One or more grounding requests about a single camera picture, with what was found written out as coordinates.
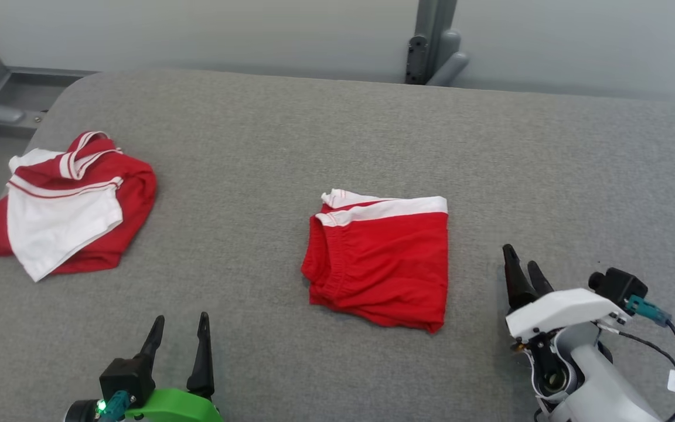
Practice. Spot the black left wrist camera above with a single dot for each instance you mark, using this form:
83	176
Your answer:
126	378

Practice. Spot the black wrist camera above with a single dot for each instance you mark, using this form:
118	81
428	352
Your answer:
126	378
619	284

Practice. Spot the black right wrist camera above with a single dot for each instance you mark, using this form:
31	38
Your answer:
619	284

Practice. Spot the red and white shirt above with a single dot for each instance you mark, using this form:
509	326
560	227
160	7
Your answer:
132	199

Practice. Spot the red shorts with white trim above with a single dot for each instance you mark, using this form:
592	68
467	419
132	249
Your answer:
384	264

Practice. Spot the grey metal upright post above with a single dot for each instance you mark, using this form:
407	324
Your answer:
431	41

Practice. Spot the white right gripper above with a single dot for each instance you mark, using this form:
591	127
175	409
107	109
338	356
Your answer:
566	310

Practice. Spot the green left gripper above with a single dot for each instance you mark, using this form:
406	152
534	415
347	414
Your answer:
179	407

